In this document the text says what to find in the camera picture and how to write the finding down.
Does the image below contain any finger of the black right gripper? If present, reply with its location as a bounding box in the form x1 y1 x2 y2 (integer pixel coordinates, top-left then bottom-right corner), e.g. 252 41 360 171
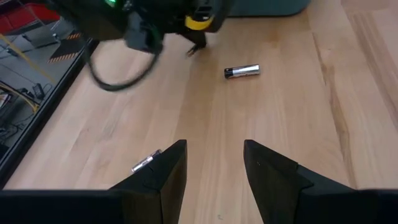
185 30 200 58
195 30 208 50

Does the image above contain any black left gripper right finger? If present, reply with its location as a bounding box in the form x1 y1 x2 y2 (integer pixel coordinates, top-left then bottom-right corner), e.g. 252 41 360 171
243 139 358 224

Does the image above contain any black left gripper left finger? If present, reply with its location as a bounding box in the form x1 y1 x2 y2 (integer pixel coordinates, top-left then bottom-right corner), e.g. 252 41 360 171
108 139 188 224

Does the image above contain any silver AA battery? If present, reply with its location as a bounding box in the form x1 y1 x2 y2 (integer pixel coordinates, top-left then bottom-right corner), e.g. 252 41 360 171
223 63 261 80
131 149 163 174

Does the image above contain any dark teal plastic bin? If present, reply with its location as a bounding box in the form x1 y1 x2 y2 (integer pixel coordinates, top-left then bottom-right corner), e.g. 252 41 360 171
228 0 312 17

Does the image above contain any black mat with orange stripes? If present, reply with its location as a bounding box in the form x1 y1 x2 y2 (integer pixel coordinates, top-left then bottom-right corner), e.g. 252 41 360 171
46 30 85 65

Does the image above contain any black power adapter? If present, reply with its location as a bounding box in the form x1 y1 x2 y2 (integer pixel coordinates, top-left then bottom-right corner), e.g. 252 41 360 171
32 83 46 100

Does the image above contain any yellow tape ring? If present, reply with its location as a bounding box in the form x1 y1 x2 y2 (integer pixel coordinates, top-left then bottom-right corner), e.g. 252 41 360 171
184 14 215 31

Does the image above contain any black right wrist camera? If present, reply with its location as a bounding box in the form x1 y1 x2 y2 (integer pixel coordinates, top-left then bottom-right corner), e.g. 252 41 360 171
123 11 165 54

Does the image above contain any black right camera cable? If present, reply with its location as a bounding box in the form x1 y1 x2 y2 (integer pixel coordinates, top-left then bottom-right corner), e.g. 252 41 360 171
83 40 163 93

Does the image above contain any black aluminium table frame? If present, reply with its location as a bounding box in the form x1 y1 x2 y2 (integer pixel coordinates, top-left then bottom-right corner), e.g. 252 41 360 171
0 39 100 189

